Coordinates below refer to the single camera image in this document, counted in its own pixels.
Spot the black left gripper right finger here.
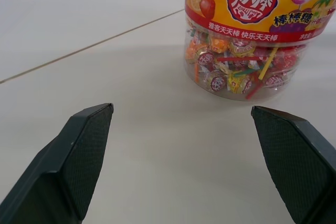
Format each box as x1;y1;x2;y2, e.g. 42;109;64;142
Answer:
251;105;336;224

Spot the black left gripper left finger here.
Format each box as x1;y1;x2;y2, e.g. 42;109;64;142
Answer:
0;102;114;224

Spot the clear plastic lollipop jar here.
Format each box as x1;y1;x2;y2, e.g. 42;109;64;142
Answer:
183;0;336;102

